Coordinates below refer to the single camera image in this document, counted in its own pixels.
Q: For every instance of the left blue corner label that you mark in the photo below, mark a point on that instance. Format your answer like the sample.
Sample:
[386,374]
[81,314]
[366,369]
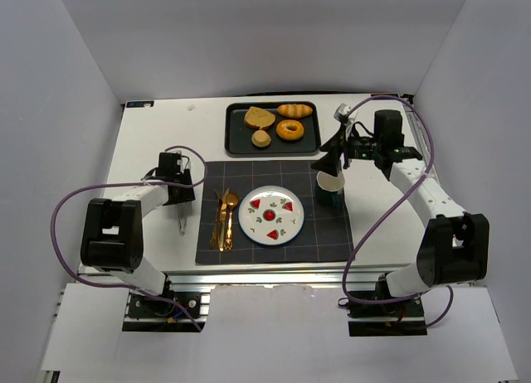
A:
[139,104]

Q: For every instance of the blue corner label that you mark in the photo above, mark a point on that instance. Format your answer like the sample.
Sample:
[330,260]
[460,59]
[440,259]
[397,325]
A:
[139,104]
[385,97]

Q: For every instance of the striped bread roll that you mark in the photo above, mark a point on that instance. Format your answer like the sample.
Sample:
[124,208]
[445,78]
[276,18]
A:
[294,111]

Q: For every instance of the gold fork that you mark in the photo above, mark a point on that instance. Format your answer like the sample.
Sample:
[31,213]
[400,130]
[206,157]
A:
[213,240]

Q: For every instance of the black rectangular tray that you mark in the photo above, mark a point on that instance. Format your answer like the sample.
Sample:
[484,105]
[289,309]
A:
[238,134]

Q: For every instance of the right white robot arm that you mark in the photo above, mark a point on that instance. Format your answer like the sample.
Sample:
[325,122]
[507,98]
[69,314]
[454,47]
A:
[480,245]

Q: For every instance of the orange bagel donut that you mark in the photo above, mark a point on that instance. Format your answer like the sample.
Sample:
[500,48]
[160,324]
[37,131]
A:
[290,129]

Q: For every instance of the green mug white interior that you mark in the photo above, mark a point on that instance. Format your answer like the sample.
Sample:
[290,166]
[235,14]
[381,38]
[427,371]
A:
[329,189]

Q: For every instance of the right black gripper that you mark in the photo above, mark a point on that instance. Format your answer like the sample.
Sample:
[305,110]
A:
[344,143]

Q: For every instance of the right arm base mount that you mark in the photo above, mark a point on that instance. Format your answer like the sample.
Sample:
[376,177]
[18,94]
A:
[373,312]

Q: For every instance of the gold spoon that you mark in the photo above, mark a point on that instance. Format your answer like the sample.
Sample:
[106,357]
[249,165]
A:
[232,202]

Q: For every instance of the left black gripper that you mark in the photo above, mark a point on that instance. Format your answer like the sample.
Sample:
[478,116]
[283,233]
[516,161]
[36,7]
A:
[182,192]

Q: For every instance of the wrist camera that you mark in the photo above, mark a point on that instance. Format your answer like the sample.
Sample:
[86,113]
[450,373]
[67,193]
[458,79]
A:
[345,115]
[180,161]

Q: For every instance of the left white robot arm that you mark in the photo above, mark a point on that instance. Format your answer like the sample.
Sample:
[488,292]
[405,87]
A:
[113,236]

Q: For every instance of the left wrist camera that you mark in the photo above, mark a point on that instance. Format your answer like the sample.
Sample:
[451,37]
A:
[180,161]

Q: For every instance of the dark checked placemat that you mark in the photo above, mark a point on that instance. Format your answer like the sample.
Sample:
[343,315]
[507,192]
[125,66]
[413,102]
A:
[325,236]

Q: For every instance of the sliced brown bread loaf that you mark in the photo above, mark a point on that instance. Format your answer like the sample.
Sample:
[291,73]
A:
[258,118]

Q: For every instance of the white watermelon pattern plate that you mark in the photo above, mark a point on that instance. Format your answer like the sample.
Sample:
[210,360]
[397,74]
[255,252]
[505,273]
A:
[271,215]

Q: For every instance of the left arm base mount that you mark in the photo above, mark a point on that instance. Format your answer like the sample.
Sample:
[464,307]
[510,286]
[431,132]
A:
[146,315]

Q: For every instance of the small round bun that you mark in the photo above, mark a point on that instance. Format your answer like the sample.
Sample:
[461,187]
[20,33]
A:
[261,139]

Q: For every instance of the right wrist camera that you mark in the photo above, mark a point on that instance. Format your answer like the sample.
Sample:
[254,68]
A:
[345,115]

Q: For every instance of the right blue corner label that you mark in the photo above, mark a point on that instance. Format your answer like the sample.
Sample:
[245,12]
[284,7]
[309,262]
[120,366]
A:
[385,97]

